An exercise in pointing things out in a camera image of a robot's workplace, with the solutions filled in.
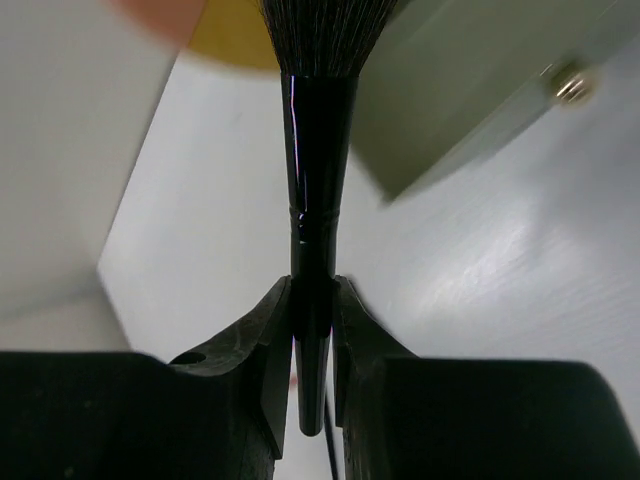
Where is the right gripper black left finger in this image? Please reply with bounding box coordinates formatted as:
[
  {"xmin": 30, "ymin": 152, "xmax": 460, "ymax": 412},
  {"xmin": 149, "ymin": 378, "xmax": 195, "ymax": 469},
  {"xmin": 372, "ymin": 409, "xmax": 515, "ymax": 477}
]
[{"xmin": 1, "ymin": 277, "xmax": 292, "ymax": 479}]

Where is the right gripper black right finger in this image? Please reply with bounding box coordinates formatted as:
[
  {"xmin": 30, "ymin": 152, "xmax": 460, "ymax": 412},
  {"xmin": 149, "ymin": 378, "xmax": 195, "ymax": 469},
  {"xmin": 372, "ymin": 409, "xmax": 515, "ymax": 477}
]
[{"xmin": 333, "ymin": 277, "xmax": 639, "ymax": 479}]

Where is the round cream drawer organizer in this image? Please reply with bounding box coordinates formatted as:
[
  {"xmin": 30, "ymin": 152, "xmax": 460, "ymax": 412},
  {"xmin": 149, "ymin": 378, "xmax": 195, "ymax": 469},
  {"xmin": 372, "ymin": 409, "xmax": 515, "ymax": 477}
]
[{"xmin": 118, "ymin": 1, "xmax": 639, "ymax": 202}]

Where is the black fan makeup brush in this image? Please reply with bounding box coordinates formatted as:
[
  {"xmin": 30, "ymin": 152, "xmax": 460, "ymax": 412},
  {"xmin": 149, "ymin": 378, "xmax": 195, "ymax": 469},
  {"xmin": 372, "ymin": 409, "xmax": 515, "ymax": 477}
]
[{"xmin": 260, "ymin": 0, "xmax": 396, "ymax": 436}]

